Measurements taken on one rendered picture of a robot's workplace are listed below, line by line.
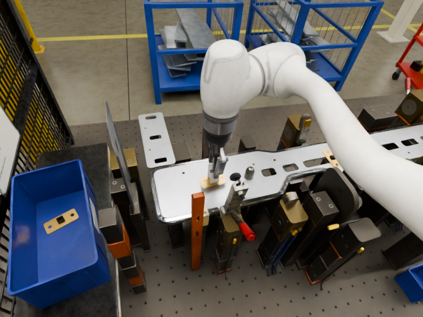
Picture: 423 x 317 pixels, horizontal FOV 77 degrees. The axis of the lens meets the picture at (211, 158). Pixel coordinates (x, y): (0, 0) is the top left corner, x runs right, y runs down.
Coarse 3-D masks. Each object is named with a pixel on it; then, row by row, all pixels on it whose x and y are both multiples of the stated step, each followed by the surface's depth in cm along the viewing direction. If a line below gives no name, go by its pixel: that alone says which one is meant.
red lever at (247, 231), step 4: (228, 212) 74; (232, 212) 72; (232, 216) 71; (236, 216) 70; (236, 220) 69; (240, 220) 68; (240, 224) 66; (244, 224) 65; (240, 228) 65; (244, 228) 64; (248, 228) 63; (244, 232) 63; (248, 232) 62; (252, 232) 62; (248, 236) 62; (252, 236) 61; (248, 240) 62
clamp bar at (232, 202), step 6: (234, 174) 64; (234, 180) 65; (234, 186) 62; (240, 186) 62; (246, 186) 62; (228, 192) 67; (234, 192) 62; (240, 192) 62; (246, 192) 64; (228, 198) 68; (234, 198) 65; (240, 198) 67; (228, 204) 69; (234, 204) 69; (228, 210) 72
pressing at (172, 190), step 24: (312, 144) 104; (384, 144) 107; (168, 168) 92; (192, 168) 92; (240, 168) 94; (264, 168) 94; (312, 168) 96; (168, 192) 85; (192, 192) 86; (216, 192) 86; (264, 192) 87; (168, 216) 80
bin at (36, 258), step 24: (48, 168) 69; (72, 168) 73; (24, 192) 70; (48, 192) 75; (72, 192) 79; (24, 216) 66; (48, 216) 74; (96, 216) 70; (24, 240) 62; (48, 240) 69; (72, 240) 70; (96, 240) 60; (24, 264) 58; (48, 264) 65; (72, 264) 66; (96, 264) 55; (24, 288) 50; (48, 288) 54; (72, 288) 58
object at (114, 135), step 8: (112, 128) 63; (112, 136) 60; (112, 144) 57; (120, 144) 73; (120, 152) 72; (120, 160) 68; (120, 168) 63; (128, 176) 84; (128, 184) 79; (128, 192) 71
